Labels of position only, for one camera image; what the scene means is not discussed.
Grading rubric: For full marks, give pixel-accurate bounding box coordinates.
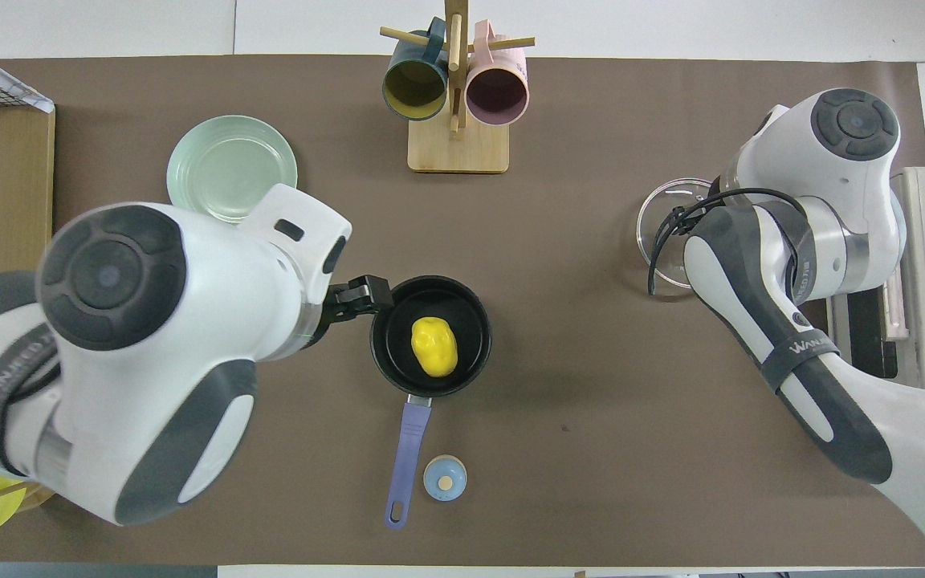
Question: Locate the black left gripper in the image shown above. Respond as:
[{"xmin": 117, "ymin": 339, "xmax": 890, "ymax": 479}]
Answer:
[{"xmin": 302, "ymin": 275, "xmax": 393, "ymax": 348}]

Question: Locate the yellow potato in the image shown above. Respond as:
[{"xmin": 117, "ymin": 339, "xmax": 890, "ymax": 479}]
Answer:
[{"xmin": 411, "ymin": 317, "xmax": 460, "ymax": 378}]

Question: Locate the glass lid purple knob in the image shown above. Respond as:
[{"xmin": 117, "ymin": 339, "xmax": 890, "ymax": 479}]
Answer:
[{"xmin": 637, "ymin": 178, "xmax": 724, "ymax": 296}]

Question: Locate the pale green plate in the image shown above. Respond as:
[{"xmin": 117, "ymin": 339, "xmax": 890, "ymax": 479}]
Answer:
[{"xmin": 166, "ymin": 115, "xmax": 300, "ymax": 225}]

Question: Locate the wooden plate rack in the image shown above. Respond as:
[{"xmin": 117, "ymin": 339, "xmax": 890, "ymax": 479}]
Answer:
[{"xmin": 0, "ymin": 480, "xmax": 55, "ymax": 512}]

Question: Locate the wooden mug tree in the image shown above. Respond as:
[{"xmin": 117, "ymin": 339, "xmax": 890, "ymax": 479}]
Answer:
[{"xmin": 380, "ymin": 0, "xmax": 536, "ymax": 174}]

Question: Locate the dark teal mug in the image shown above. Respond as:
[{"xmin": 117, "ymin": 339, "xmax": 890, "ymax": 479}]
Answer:
[{"xmin": 382, "ymin": 18, "xmax": 450, "ymax": 122}]

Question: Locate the pink ribbed mug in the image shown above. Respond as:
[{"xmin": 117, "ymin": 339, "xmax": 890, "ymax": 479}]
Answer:
[{"xmin": 465, "ymin": 20, "xmax": 530, "ymax": 127}]

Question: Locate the brown table mat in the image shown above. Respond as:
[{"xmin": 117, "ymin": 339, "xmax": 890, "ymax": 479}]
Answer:
[{"xmin": 0, "ymin": 55, "xmax": 925, "ymax": 567}]

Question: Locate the white crumpled cloth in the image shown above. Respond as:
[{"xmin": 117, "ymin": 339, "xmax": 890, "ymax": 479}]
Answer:
[{"xmin": 0, "ymin": 40, "xmax": 56, "ymax": 113}]

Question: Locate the black pot purple handle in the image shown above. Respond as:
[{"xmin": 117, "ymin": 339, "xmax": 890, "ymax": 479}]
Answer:
[{"xmin": 370, "ymin": 275, "xmax": 493, "ymax": 530}]

